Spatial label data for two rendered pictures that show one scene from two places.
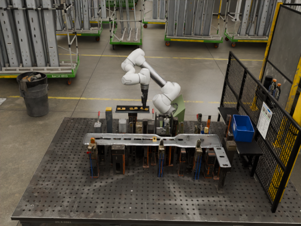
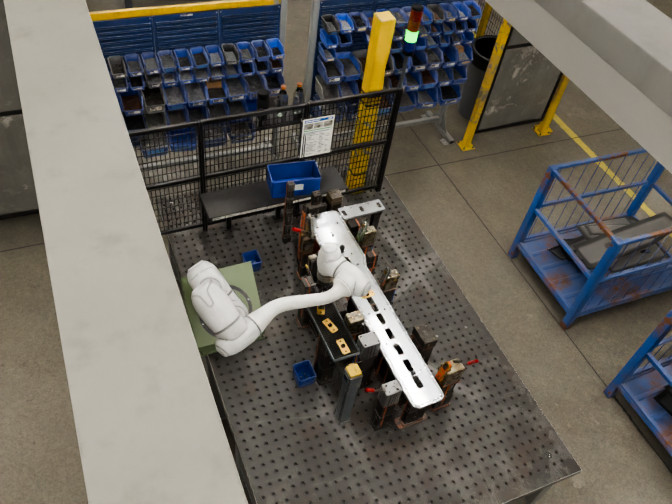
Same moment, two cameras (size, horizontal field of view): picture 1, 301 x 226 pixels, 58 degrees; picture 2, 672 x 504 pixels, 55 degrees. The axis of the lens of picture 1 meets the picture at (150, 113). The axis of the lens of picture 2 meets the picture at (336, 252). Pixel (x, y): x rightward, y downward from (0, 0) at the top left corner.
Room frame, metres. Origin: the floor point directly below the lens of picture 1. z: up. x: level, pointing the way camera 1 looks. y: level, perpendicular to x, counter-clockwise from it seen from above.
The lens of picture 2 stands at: (3.53, 1.80, 3.73)
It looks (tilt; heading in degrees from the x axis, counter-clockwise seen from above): 47 degrees down; 241
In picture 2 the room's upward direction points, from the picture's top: 10 degrees clockwise
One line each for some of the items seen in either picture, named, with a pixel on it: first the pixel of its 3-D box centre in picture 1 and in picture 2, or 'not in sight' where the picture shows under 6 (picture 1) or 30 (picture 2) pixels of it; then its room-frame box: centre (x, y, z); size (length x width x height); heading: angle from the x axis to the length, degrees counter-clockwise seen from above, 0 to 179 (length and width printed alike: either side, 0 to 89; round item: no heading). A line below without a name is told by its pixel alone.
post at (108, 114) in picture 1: (109, 127); (347, 395); (2.58, 0.45, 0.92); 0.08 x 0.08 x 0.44; 2
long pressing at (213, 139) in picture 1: (152, 140); (369, 297); (2.25, -0.03, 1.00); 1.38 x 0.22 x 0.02; 92
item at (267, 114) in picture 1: (264, 120); (316, 135); (2.20, -1.07, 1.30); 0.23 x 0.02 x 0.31; 2
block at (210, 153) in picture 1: (209, 164); (352, 238); (2.10, -0.60, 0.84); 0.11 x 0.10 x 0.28; 2
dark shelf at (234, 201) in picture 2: (237, 128); (275, 192); (2.50, -0.94, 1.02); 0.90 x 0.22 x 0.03; 2
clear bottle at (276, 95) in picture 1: (276, 93); (298, 97); (2.31, -1.16, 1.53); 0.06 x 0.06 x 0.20
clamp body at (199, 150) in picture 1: (196, 162); (364, 249); (2.07, -0.47, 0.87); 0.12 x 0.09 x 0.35; 2
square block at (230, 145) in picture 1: (228, 157); (331, 214); (2.16, -0.79, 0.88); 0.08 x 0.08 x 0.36; 2
